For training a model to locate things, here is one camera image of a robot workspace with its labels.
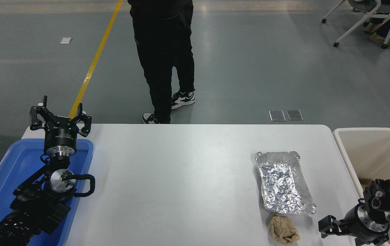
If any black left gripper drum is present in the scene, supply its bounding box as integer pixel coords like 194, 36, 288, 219
43, 118, 79, 148

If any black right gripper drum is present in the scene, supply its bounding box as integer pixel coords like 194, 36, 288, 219
344, 204, 379, 246

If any foil tray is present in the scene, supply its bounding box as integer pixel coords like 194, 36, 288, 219
255, 151, 317, 217

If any metal floor plate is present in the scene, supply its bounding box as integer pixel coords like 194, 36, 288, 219
286, 109, 303, 121
269, 110, 286, 122

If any crumpled tan paper ball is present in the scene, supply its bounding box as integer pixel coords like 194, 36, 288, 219
269, 214, 300, 245

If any blue plastic tray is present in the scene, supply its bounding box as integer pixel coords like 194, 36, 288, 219
0, 138, 94, 246

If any large pale bin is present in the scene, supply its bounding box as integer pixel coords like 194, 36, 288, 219
333, 127, 390, 246

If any standing person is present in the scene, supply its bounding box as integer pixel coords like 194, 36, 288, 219
128, 0, 196, 124

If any seated person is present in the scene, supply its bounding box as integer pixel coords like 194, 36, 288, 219
363, 0, 390, 47

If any white frame chair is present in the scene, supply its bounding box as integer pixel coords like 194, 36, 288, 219
322, 0, 390, 49

